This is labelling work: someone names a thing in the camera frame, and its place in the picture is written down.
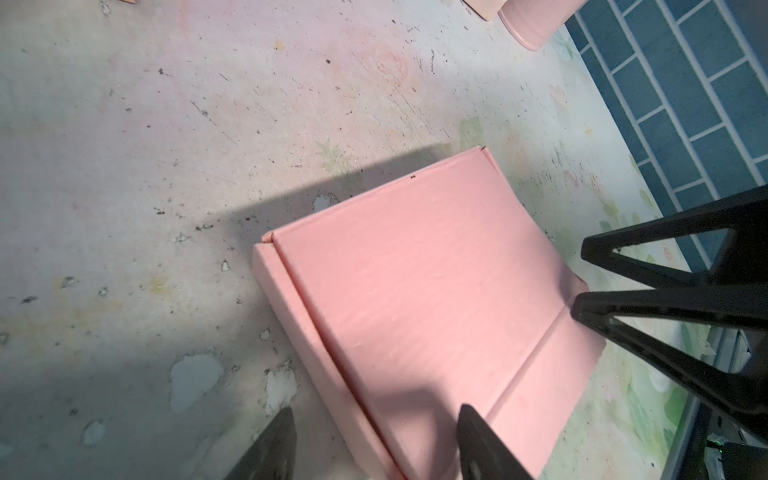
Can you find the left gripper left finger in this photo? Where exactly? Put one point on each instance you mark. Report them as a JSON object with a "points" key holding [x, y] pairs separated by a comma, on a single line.
{"points": [[272, 455]]}

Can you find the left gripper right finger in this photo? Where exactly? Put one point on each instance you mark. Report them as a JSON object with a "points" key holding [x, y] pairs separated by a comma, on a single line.
{"points": [[483, 455]]}

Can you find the pink paper box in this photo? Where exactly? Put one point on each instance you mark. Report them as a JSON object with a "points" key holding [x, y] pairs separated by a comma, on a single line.
{"points": [[430, 292]]}

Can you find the pink pencil cup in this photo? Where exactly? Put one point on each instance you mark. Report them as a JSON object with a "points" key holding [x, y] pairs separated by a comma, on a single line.
{"points": [[533, 22]]}

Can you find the aluminium rail frame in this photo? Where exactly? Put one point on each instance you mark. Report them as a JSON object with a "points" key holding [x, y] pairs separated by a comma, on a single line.
{"points": [[708, 445]]}

